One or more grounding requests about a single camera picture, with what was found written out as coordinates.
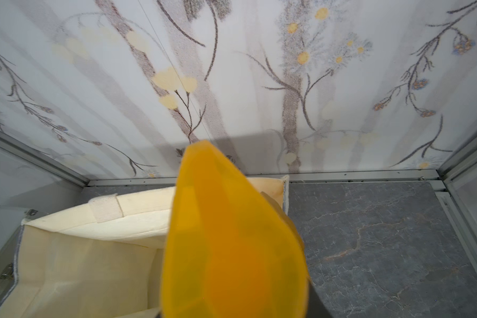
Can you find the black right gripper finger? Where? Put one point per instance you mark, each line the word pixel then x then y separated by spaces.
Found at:
pixel 315 307

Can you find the orange pump soap bottle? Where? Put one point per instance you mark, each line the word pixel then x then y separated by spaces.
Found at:
pixel 229 251

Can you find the cream starry night tote bag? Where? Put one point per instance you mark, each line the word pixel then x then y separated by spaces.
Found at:
pixel 100 259

